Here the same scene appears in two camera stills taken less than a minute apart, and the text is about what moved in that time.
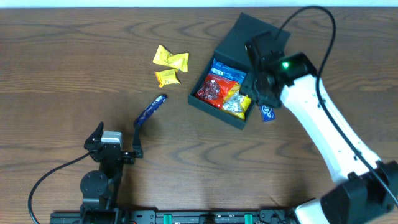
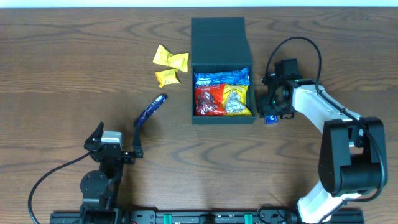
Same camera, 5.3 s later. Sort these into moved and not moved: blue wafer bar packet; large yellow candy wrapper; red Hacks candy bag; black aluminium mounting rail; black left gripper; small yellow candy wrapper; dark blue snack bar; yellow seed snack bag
Moved: yellow seed snack bag; blue wafer bar packet; red Hacks candy bag
Not moved: large yellow candy wrapper; black aluminium mounting rail; small yellow candy wrapper; black left gripper; dark blue snack bar
